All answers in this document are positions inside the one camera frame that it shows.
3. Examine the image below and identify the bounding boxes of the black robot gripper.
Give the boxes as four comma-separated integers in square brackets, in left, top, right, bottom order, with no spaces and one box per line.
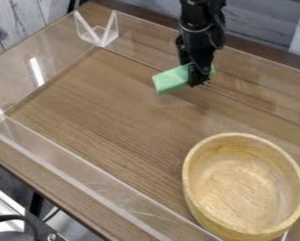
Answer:
[176,0,225,88]

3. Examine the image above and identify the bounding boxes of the light wooden bowl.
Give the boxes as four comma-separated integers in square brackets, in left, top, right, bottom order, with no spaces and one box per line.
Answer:
[183,133,300,241]

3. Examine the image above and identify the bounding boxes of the black cable loop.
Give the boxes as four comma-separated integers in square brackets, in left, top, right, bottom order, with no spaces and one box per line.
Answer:
[0,214,43,241]

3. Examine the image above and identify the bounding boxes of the green rectangular block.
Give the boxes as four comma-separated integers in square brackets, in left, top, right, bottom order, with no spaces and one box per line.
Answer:
[151,61,217,96]

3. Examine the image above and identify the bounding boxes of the black metal bracket with bolt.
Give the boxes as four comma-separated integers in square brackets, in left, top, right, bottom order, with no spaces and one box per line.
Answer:
[24,213,68,241]

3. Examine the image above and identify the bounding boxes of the black table leg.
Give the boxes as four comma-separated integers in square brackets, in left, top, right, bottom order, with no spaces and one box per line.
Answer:
[29,192,44,217]

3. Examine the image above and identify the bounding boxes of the clear acrylic tray walls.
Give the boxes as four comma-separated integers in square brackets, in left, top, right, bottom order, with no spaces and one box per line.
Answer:
[0,4,300,241]

